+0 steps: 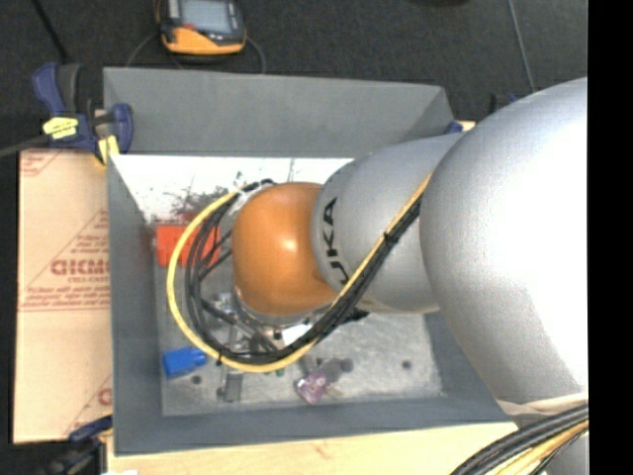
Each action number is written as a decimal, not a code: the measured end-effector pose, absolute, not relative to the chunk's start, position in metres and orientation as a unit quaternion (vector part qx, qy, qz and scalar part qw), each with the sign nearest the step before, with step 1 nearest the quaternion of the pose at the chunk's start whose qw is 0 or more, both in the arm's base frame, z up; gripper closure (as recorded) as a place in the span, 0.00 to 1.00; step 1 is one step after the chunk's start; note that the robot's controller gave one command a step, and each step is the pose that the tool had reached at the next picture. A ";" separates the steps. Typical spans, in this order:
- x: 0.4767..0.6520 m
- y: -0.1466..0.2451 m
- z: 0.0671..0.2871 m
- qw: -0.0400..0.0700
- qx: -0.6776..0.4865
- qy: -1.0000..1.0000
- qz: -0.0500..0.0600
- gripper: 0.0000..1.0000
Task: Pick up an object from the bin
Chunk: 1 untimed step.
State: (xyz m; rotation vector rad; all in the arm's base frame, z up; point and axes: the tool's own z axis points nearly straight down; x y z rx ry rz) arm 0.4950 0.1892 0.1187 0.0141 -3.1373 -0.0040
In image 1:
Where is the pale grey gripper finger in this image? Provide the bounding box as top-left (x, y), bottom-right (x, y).
top-left (219, 370), bottom-right (244, 403)

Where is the blue block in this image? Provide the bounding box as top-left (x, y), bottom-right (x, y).
top-left (162, 345), bottom-right (209, 380)

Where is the purple crumpled packet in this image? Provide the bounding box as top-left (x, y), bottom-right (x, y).
top-left (293, 369), bottom-right (331, 406)

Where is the orange flat block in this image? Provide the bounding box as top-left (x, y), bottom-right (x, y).
top-left (154, 224), bottom-right (223, 267)

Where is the brown cardboard board, red print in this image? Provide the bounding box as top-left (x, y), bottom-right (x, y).
top-left (12, 147), bottom-right (115, 444)

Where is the grey metal bin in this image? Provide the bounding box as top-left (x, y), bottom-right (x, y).
top-left (102, 66), bottom-right (521, 454)

